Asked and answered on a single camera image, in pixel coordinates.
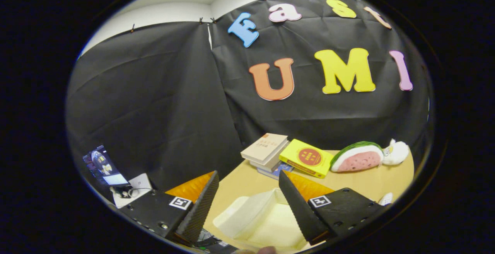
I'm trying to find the translucent white storage box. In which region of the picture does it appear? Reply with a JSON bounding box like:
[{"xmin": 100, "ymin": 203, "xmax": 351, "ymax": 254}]
[{"xmin": 213, "ymin": 188, "xmax": 308, "ymax": 251}]

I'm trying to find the yellow book with red circle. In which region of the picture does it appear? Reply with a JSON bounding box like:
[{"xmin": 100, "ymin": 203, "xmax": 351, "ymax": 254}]
[{"xmin": 278, "ymin": 139, "xmax": 335, "ymax": 179}]

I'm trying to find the white book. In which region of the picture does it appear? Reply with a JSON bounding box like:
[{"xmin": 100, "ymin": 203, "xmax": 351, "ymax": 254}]
[{"xmin": 249, "ymin": 142, "xmax": 290, "ymax": 172}]

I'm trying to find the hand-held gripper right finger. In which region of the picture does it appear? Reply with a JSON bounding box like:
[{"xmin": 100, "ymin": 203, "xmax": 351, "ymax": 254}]
[{"xmin": 278, "ymin": 170, "xmax": 387, "ymax": 246}]

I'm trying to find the watermelon slice plush toy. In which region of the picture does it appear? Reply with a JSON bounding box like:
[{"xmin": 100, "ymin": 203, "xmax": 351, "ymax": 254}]
[{"xmin": 330, "ymin": 141, "xmax": 384, "ymax": 172}]

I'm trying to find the beige book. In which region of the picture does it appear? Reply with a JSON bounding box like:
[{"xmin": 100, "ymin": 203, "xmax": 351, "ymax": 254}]
[{"xmin": 241, "ymin": 133, "xmax": 288, "ymax": 165}]

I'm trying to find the white device with cable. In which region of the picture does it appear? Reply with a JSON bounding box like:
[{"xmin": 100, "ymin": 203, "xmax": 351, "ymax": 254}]
[{"xmin": 109, "ymin": 173, "xmax": 153, "ymax": 209}]

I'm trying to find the white striped canvas shoe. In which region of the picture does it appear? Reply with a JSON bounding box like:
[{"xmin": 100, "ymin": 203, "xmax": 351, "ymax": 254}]
[{"xmin": 377, "ymin": 192, "xmax": 394, "ymax": 207}]

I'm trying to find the white plush toy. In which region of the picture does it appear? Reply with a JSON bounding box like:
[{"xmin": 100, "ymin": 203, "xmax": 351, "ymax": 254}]
[{"xmin": 382, "ymin": 138, "xmax": 410, "ymax": 166}]

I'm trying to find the blue book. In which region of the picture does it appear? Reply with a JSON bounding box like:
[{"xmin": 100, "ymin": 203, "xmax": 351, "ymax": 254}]
[{"xmin": 257, "ymin": 162, "xmax": 294, "ymax": 180}]

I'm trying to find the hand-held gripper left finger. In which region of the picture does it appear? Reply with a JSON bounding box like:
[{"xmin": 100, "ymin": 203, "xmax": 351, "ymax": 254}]
[{"xmin": 116, "ymin": 170, "xmax": 220, "ymax": 247}]

